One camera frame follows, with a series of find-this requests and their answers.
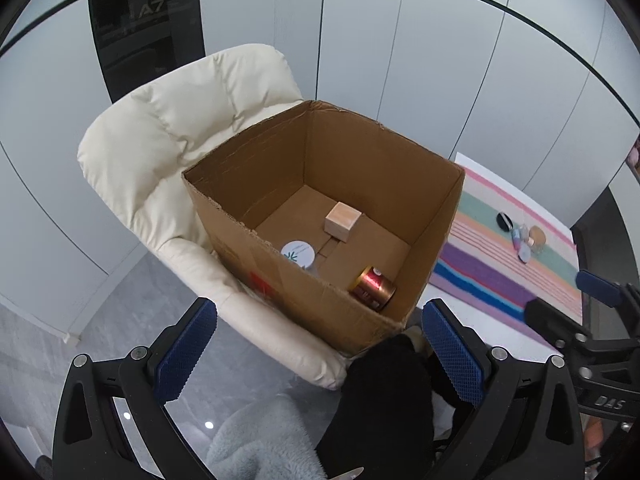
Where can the person's legs black trousers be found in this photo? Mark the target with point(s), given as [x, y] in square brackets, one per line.
[380, 400]

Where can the grey-blue oval case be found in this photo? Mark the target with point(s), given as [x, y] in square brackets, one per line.
[525, 253]

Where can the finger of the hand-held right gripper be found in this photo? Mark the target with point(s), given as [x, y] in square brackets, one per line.
[555, 320]
[597, 287]

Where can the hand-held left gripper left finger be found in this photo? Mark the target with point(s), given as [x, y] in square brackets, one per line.
[187, 355]

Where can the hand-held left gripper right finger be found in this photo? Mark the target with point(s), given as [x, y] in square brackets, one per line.
[452, 360]

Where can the pink plush toy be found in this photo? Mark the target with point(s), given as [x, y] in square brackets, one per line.
[635, 154]

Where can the white round jar green leaf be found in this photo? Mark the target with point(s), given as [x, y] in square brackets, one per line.
[297, 252]

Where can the black glass wall panel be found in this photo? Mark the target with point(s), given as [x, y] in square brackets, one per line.
[145, 35]

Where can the black round compact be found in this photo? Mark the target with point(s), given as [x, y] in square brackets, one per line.
[503, 221]

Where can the striped colourful towel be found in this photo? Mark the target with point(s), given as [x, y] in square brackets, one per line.
[475, 270]

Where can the red and gold tin can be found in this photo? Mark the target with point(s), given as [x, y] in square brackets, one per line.
[372, 287]

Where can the wooden cube box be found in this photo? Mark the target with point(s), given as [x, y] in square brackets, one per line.
[342, 222]

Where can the person's right hand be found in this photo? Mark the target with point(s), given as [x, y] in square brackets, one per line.
[595, 435]

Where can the cream padded chair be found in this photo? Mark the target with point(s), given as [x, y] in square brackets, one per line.
[150, 135]

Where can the brown cardboard box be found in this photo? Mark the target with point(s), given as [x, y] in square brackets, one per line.
[280, 160]

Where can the small purple bottle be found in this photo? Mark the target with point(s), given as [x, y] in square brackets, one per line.
[516, 239]

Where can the small grey case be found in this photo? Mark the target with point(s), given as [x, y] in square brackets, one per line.
[524, 232]

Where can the grey fluffy blanket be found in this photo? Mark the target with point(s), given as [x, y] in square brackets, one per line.
[260, 440]

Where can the beige bottle wooden cap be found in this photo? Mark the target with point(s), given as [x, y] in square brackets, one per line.
[536, 235]

